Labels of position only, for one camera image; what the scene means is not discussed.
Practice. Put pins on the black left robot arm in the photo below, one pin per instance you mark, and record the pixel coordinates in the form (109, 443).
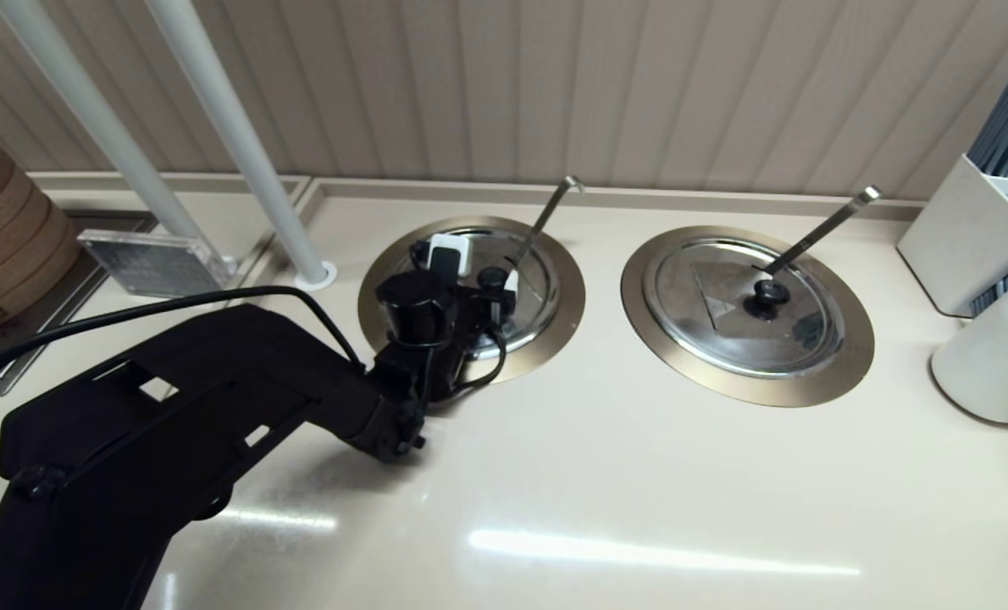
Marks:
(174, 424)

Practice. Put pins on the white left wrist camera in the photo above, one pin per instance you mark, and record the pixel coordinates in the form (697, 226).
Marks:
(449, 254)

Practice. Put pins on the white cylindrical container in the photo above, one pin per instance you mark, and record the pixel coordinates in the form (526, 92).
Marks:
(995, 356)

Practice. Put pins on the thin white support pole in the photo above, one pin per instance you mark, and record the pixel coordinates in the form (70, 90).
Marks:
(80, 93)

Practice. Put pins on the hinged steel pot lid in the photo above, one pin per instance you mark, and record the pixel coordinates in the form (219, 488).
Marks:
(707, 322)
(538, 296)

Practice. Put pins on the bamboo steamer stack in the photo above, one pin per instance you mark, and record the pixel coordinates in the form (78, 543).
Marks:
(4, 212)

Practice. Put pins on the thick white support pole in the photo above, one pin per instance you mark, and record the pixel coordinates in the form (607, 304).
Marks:
(224, 110)

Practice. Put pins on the white utensil holder box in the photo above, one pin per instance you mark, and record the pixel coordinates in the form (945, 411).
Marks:
(949, 237)

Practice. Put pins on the clear acrylic sign block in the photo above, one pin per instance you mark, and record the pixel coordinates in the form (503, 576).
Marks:
(157, 264)

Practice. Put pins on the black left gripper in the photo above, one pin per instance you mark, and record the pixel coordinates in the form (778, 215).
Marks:
(415, 309)

